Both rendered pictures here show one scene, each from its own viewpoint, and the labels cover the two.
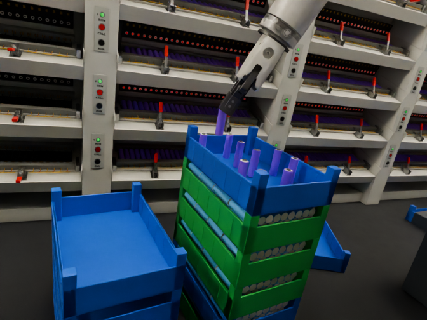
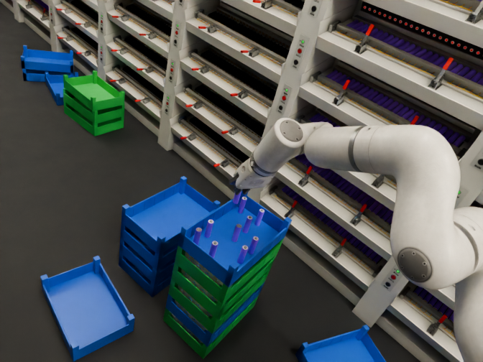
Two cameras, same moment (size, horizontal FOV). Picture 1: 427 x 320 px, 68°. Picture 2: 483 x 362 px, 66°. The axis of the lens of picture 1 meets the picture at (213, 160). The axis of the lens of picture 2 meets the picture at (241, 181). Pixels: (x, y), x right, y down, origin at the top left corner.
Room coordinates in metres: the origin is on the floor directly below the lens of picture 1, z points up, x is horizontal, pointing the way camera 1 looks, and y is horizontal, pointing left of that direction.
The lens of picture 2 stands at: (0.22, -0.79, 1.23)
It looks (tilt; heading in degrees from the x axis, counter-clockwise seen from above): 36 degrees down; 60
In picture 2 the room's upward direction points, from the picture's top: 17 degrees clockwise
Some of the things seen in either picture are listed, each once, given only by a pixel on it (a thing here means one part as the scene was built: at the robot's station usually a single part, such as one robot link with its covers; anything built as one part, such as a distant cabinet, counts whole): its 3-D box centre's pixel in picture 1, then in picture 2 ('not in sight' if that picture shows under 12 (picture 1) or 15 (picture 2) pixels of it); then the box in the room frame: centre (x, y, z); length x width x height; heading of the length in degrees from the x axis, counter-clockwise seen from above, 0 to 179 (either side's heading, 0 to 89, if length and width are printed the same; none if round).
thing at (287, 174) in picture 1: (284, 184); (213, 250); (0.57, -0.15, 0.44); 0.02 x 0.02 x 0.06
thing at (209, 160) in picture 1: (253, 161); (237, 231); (0.67, -0.09, 0.44); 0.30 x 0.20 x 0.08; 31
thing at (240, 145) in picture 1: (238, 153); (247, 224); (0.72, -0.06, 0.44); 0.02 x 0.02 x 0.06
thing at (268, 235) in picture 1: (246, 193); (231, 249); (0.67, -0.09, 0.36); 0.30 x 0.20 x 0.08; 31
